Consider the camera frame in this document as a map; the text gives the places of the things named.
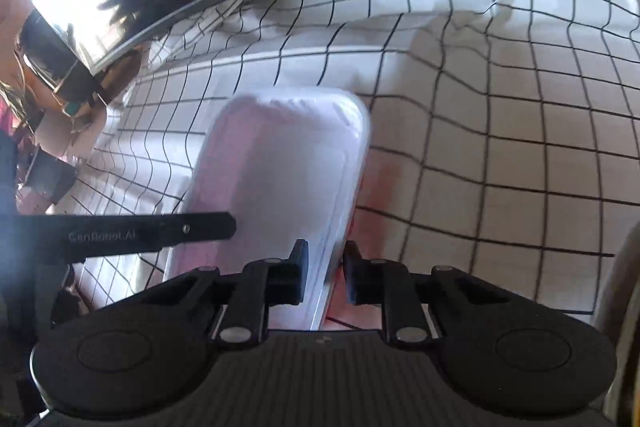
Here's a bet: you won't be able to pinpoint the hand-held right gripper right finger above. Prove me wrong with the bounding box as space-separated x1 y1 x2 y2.
341 240 516 343

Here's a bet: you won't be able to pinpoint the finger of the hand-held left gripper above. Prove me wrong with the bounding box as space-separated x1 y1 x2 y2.
160 212 237 251

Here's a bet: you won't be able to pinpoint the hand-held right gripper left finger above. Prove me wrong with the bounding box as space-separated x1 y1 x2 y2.
145 238 310 343

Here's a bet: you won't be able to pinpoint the red and white rectangular dish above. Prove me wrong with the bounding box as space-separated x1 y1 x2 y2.
162 87 372 333

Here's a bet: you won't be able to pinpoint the dark cluttered desk items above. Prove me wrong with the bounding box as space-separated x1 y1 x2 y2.
0 7 126 212

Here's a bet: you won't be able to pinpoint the white checked tablecloth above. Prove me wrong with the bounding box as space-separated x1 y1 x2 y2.
50 0 640 333

